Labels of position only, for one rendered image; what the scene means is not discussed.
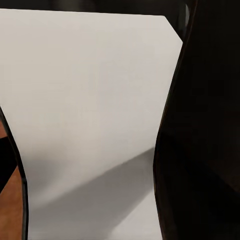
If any bottle of coffee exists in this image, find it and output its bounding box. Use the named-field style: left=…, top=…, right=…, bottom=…
left=0, top=0, right=198, bottom=240

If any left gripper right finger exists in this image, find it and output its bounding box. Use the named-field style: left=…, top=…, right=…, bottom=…
left=157, top=133, right=240, bottom=240

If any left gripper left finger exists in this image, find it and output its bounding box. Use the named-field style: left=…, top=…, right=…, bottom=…
left=0, top=136, right=18, bottom=193

